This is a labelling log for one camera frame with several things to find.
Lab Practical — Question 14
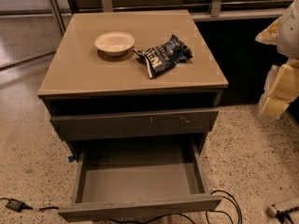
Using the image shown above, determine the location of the grey drawer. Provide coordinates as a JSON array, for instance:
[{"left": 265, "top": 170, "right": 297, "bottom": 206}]
[
  {"left": 50, "top": 109, "right": 218, "bottom": 141},
  {"left": 59, "top": 142, "right": 221, "bottom": 222}
]

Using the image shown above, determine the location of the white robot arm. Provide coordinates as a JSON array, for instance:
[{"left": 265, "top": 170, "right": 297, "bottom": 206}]
[{"left": 255, "top": 0, "right": 299, "bottom": 119}]

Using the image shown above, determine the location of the grey drawer cabinet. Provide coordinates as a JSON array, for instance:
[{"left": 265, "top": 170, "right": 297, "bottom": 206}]
[{"left": 38, "top": 10, "right": 228, "bottom": 157}]

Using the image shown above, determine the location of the grey top drawer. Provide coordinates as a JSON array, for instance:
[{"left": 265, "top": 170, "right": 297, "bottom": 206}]
[{"left": 50, "top": 109, "right": 218, "bottom": 141}]

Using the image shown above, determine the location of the white power strip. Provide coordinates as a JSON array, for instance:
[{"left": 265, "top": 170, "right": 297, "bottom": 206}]
[{"left": 266, "top": 197, "right": 299, "bottom": 218}]

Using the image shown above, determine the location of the blue chip bag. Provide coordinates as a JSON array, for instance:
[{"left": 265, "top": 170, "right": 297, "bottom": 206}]
[{"left": 134, "top": 35, "right": 193, "bottom": 78}]

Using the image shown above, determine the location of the white bowl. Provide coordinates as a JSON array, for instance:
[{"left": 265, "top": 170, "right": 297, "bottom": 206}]
[{"left": 94, "top": 32, "right": 135, "bottom": 57}]

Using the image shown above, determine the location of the blue tape piece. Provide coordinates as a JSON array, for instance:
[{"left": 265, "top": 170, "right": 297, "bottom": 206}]
[{"left": 68, "top": 155, "right": 76, "bottom": 163}]

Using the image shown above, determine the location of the black power adapter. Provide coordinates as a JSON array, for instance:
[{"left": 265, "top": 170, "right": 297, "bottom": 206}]
[{"left": 6, "top": 199, "right": 32, "bottom": 212}]

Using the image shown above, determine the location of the black floor cable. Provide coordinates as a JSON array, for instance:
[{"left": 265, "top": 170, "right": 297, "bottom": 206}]
[{"left": 0, "top": 189, "right": 244, "bottom": 224}]

